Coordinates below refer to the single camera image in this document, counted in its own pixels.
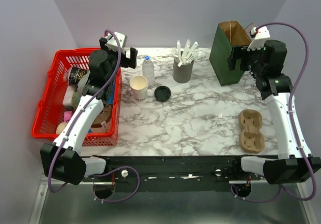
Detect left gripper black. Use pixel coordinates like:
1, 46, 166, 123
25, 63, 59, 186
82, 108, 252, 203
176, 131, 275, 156
99, 39, 138, 83

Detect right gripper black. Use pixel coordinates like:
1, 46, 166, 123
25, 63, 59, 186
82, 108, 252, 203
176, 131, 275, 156
227, 43, 266, 77

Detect black plastic cup lid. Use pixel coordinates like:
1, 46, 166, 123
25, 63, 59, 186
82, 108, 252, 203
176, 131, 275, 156
154, 86, 171, 102

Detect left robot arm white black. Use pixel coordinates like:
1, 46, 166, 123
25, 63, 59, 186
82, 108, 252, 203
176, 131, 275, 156
40, 30, 137, 185

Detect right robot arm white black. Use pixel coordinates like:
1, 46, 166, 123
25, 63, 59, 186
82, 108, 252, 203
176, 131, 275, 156
227, 40, 320, 184

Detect clear water bottle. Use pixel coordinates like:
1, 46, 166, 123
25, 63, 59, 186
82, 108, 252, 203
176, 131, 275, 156
142, 55, 155, 87

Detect green paper bag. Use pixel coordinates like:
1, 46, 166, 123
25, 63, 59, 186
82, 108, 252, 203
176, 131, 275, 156
209, 21, 251, 86

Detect white wrapped straws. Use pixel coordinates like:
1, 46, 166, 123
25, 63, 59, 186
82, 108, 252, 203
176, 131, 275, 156
171, 39, 199, 68

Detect blue flat box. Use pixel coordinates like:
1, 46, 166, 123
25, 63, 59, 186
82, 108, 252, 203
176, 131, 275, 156
113, 79, 119, 105

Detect black snack can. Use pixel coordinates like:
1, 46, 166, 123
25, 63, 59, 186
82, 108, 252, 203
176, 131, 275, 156
67, 67, 89, 86

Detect brown round lid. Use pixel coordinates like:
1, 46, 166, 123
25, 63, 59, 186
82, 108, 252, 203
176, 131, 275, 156
91, 104, 113, 131

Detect red plastic basket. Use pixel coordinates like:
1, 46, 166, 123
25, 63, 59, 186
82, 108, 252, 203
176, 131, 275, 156
31, 48, 123, 147

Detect green scrub sponge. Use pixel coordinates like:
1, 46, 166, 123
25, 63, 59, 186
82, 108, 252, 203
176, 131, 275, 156
71, 91, 82, 110

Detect brown cardboard cup carrier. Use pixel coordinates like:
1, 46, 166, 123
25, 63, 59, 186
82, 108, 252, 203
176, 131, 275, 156
238, 109, 265, 153

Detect white soap block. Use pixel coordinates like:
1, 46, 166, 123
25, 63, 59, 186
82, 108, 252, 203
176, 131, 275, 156
62, 86, 76, 107

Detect pink small box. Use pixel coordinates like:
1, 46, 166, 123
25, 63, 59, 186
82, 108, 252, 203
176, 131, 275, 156
64, 111, 73, 122

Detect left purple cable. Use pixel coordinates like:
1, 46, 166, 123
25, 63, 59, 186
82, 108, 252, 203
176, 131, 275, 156
47, 29, 140, 203

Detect purple cable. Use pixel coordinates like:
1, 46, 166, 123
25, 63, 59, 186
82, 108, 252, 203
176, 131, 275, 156
47, 29, 140, 203
230, 22, 317, 203

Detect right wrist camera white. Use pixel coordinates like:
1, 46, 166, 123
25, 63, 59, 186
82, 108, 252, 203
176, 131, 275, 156
247, 26, 270, 51

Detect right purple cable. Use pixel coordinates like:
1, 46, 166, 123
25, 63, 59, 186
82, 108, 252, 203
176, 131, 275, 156
230, 22, 317, 203

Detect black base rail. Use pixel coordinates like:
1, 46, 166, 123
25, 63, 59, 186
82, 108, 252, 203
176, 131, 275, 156
83, 156, 263, 192

